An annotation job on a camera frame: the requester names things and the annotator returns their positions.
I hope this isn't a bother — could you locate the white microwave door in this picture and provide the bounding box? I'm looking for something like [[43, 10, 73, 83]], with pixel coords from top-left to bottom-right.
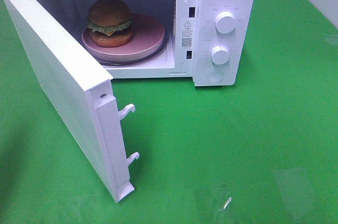
[[4, 0, 139, 202]]

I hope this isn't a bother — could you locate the round door release button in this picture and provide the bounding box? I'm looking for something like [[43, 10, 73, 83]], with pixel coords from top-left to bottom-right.
[[208, 70, 224, 83]]

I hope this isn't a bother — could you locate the clear tape patch centre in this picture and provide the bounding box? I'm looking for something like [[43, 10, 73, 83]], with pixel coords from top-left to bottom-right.
[[194, 183, 234, 223]]

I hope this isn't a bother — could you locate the upper white microwave knob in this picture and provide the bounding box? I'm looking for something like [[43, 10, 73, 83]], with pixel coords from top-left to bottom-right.
[[215, 11, 236, 34]]

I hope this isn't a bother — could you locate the burger with lettuce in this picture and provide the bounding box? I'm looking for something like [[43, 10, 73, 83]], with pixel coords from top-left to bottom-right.
[[87, 0, 133, 48]]

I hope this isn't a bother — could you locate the pink round plate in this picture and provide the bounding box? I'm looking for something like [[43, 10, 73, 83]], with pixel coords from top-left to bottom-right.
[[81, 14, 166, 66]]

